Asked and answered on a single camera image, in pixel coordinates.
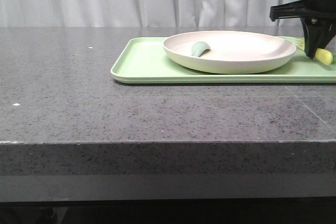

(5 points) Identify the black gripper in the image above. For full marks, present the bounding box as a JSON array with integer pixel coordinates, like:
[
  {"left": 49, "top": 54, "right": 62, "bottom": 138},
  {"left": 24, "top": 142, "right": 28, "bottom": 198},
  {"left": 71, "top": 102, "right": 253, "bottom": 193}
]
[{"left": 269, "top": 0, "right": 335, "bottom": 59}]

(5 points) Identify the yellow plastic fork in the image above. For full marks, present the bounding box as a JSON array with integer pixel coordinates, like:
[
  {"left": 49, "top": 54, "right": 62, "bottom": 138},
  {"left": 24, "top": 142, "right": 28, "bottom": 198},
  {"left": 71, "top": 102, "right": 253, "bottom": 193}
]
[{"left": 283, "top": 36, "right": 333, "bottom": 66}]

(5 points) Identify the beige round plate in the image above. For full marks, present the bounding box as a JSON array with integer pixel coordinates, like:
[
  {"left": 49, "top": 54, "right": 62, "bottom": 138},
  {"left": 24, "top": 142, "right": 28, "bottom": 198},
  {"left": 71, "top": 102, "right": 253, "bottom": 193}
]
[{"left": 163, "top": 30, "right": 296, "bottom": 74}]

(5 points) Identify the teal green spoon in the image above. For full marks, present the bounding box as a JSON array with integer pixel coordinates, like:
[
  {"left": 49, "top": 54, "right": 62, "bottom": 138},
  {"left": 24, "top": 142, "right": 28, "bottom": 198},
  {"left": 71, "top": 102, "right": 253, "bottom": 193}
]
[{"left": 191, "top": 41, "right": 211, "bottom": 57}]

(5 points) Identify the light green serving tray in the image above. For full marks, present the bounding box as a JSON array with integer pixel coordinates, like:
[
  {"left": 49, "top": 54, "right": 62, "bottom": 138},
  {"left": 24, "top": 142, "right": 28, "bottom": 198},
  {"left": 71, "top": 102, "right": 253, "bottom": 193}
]
[{"left": 111, "top": 37, "right": 335, "bottom": 84}]

